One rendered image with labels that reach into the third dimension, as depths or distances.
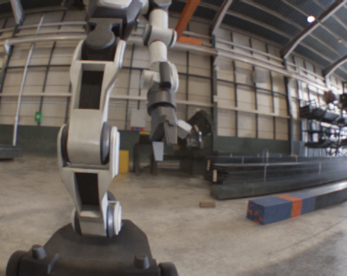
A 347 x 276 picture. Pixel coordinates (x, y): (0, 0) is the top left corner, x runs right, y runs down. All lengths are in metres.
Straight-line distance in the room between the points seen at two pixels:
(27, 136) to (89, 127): 9.83
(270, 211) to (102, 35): 1.61
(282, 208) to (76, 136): 1.60
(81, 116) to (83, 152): 0.11
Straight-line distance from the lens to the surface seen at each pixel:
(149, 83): 0.61
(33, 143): 10.17
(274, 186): 2.85
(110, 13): 0.82
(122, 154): 4.84
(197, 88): 10.37
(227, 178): 2.60
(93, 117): 0.59
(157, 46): 0.76
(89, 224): 0.76
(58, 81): 10.44
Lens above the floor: 0.58
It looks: 4 degrees up
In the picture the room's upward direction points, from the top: 2 degrees clockwise
